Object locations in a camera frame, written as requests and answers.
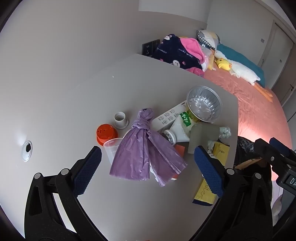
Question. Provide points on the purple plastic bag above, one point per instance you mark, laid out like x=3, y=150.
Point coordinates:
x=138, y=150

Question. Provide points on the pink fleece garment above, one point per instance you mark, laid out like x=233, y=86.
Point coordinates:
x=193, y=47

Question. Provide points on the yellow duck plush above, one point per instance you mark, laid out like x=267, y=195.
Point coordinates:
x=223, y=64

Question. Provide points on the clear bottle with green label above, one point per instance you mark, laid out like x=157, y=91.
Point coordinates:
x=180, y=132

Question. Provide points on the checkered pillow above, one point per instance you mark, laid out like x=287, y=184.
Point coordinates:
x=208, y=38

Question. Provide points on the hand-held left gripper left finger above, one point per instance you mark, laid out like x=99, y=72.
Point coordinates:
x=89, y=166

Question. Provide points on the red box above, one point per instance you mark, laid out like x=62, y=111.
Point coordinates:
x=180, y=150

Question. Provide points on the clear plastic cup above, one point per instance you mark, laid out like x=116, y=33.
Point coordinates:
x=111, y=148

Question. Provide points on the white wrapper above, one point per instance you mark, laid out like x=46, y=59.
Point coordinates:
x=224, y=132

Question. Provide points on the beige bedside table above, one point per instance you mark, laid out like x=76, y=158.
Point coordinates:
x=69, y=97

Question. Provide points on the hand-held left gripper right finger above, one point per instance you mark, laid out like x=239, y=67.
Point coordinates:
x=209, y=171

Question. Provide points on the white goose plush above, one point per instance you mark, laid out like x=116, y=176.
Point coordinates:
x=242, y=70

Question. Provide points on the white pipe fitting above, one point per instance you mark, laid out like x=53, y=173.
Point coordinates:
x=120, y=120

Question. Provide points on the bed with pink sheet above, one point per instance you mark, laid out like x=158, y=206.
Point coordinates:
x=242, y=97

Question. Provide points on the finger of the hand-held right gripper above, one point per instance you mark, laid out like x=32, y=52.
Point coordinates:
x=262, y=147
x=280, y=145

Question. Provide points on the aluminium foil bowl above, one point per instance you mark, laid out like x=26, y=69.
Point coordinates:
x=203, y=104

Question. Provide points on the teal pillow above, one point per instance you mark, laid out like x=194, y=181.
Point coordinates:
x=240, y=58

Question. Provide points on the orange plastic cap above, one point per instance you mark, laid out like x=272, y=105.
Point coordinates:
x=105, y=134

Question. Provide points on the black trash bag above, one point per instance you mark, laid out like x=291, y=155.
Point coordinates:
x=245, y=148

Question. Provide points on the yellow paper packet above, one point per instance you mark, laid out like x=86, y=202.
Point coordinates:
x=219, y=151

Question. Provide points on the white room door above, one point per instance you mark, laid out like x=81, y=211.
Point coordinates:
x=277, y=41

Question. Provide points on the white control panel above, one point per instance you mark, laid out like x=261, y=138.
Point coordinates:
x=161, y=119

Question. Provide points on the yellow patterned cloth strip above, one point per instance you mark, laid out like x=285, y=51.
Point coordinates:
x=211, y=61

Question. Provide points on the yellow blue-edged wrapper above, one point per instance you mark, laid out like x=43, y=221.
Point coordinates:
x=204, y=194

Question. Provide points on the brown cardboard piece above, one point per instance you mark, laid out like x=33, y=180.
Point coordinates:
x=249, y=163

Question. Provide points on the black wall socket panel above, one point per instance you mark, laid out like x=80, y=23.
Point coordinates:
x=150, y=47

